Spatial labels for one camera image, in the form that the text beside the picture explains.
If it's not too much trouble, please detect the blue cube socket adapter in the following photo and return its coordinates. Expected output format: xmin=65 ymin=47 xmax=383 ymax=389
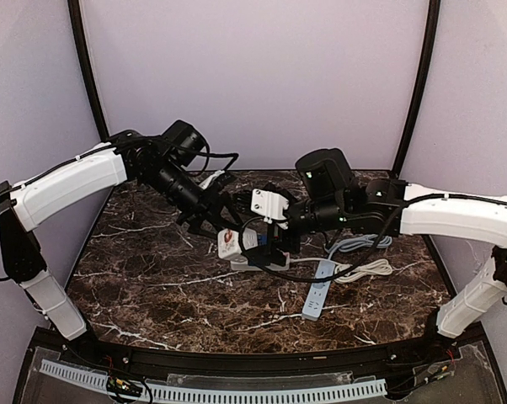
xmin=257 ymin=234 xmax=270 ymax=248

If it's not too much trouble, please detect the white cube socket adapter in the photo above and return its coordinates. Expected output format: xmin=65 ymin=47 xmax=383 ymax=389
xmin=217 ymin=229 xmax=258 ymax=262

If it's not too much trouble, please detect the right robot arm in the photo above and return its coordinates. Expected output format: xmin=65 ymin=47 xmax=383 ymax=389
xmin=249 ymin=148 xmax=507 ymax=338

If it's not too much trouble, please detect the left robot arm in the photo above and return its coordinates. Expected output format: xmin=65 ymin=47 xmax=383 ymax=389
xmin=0 ymin=120 xmax=243 ymax=342

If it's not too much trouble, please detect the light blue power strip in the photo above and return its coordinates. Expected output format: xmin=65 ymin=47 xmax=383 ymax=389
xmin=302 ymin=261 xmax=336 ymax=322

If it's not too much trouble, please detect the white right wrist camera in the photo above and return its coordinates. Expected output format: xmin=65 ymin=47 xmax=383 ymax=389
xmin=232 ymin=189 xmax=291 ymax=228

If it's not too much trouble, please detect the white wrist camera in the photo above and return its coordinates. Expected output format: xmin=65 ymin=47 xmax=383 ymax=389
xmin=199 ymin=170 xmax=232 ymax=190
xmin=232 ymin=189 xmax=291 ymax=228

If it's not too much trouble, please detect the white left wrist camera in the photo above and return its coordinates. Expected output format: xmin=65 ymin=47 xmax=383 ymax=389
xmin=199 ymin=170 xmax=232 ymax=190

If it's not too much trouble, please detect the white power cable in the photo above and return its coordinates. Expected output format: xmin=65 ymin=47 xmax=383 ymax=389
xmin=289 ymin=257 xmax=393 ymax=284

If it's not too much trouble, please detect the slotted cable duct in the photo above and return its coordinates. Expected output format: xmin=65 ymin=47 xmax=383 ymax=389
xmin=39 ymin=359 xmax=387 ymax=403

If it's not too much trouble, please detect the black table frame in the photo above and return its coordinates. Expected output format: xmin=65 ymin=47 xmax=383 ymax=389
xmin=13 ymin=0 xmax=507 ymax=404

